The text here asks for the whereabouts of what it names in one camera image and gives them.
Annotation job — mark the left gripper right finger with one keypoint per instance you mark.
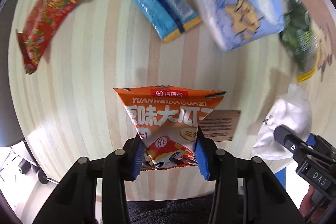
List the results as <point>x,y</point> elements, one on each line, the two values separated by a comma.
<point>216,164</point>

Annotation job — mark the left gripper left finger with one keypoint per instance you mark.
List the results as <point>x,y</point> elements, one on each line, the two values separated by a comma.
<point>122,165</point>

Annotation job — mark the white plastic soft pack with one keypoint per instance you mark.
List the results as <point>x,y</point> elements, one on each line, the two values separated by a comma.
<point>292,110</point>

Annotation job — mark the orange sunflower seed packet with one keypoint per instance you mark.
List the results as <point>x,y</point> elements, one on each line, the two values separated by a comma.
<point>167,119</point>

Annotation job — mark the yellow patterned pouch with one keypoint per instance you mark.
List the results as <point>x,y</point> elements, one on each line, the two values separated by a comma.
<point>310,63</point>

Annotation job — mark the green snack packet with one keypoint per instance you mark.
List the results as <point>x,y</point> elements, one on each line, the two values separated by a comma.
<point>296,35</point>

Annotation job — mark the light blue tissue pack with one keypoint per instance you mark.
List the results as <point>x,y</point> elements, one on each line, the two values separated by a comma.
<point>233,23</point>

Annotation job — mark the red snack packet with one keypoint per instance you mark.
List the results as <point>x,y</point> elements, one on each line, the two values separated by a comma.
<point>40,27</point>

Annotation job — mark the brown label patch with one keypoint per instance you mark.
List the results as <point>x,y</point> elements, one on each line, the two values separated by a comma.
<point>220,125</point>

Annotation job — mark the dark fleece garment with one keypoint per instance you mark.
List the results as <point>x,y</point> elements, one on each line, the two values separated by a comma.
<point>188,211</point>

